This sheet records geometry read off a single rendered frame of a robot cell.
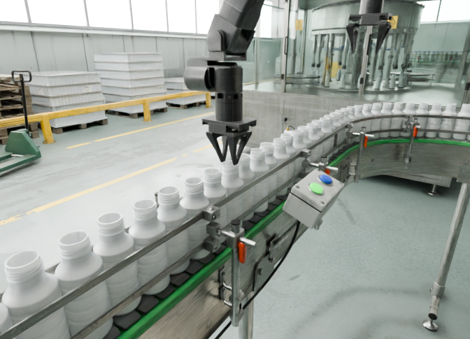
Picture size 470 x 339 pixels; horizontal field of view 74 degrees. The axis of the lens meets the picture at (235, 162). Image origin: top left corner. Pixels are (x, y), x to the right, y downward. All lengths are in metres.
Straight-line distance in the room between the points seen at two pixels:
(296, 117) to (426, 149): 2.30
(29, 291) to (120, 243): 0.12
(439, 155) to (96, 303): 1.61
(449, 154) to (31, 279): 1.70
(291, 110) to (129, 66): 4.10
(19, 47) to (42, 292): 7.57
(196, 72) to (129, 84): 6.40
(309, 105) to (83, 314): 3.47
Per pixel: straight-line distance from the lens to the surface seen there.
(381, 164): 1.68
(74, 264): 0.48
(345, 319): 2.02
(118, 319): 0.58
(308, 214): 0.70
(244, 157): 0.76
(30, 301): 0.47
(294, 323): 1.93
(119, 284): 0.54
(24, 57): 7.96
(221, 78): 0.62
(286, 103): 3.89
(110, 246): 0.51
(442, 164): 1.81
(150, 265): 0.56
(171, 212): 0.57
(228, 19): 0.61
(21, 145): 4.95
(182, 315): 0.64
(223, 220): 0.67
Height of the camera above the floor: 1.40
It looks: 20 degrees down
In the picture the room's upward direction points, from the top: straight up
